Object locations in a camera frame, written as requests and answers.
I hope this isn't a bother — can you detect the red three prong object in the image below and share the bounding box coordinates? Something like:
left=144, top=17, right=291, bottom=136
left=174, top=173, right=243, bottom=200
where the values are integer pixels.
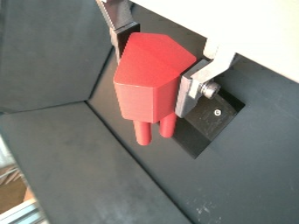
left=113, top=32, right=196, bottom=145

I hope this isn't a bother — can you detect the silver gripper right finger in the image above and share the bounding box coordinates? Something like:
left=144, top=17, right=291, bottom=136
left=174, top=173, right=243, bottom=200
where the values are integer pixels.
left=175, top=38, right=236, bottom=117

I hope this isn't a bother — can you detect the black curved fixture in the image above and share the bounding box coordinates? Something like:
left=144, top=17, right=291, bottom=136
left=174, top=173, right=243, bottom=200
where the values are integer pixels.
left=172, top=89, right=246, bottom=158

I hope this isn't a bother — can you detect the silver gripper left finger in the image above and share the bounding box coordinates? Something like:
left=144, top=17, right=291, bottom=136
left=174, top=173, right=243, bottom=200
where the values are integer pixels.
left=96, top=0, right=140, bottom=60

